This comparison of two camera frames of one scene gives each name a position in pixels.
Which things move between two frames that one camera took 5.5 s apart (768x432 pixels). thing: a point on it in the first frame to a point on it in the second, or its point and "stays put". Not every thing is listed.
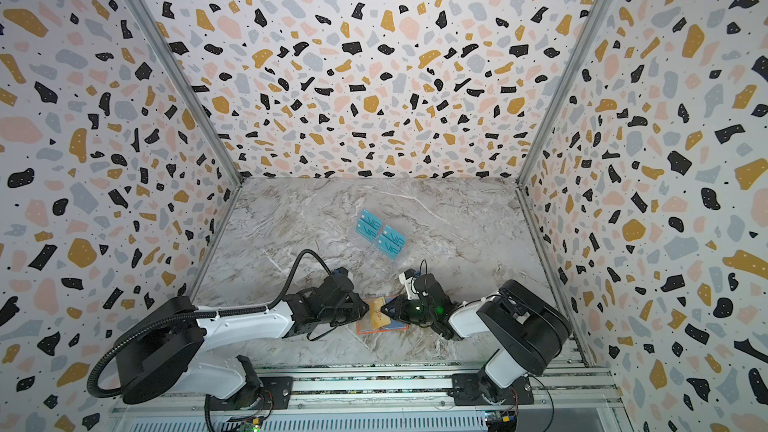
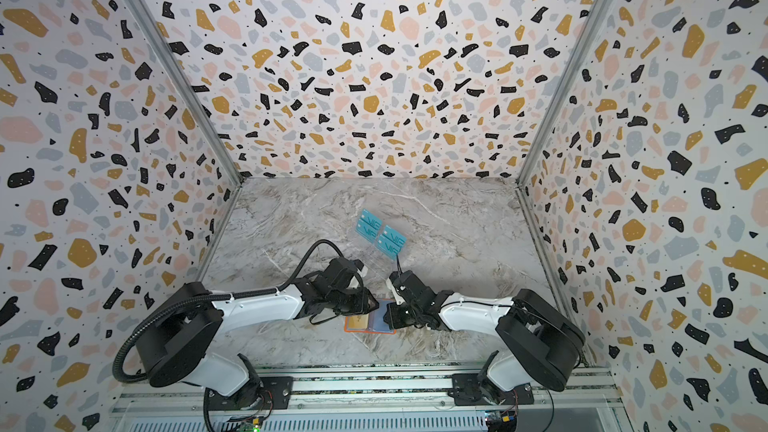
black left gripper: x=361 y=309 to x=367 y=303
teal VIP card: x=388 y=247 stays put
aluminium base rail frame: x=386 y=400 stays put
